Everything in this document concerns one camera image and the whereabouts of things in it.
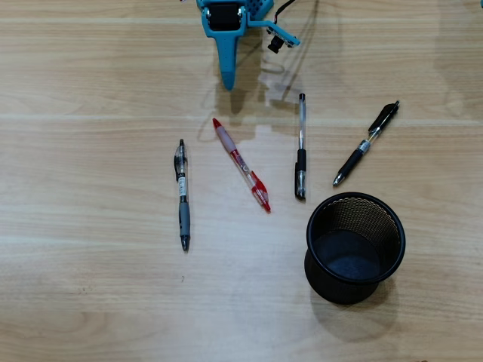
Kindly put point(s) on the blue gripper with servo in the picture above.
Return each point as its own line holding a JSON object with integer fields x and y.
{"x": 225, "y": 16}

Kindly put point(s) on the red clear pen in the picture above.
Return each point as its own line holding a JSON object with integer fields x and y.
{"x": 241, "y": 162}

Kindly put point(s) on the clear pen with black cap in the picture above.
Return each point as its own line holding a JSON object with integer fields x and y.
{"x": 301, "y": 158}

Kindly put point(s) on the black retractable pen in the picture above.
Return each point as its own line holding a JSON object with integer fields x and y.
{"x": 352, "y": 161}

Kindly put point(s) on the grey grip clear pen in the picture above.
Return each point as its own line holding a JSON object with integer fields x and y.
{"x": 184, "y": 218}

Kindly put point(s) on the black mesh pen holder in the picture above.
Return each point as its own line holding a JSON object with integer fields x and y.
{"x": 354, "y": 260}

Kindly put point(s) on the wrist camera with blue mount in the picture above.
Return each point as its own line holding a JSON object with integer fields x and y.
{"x": 285, "y": 35}

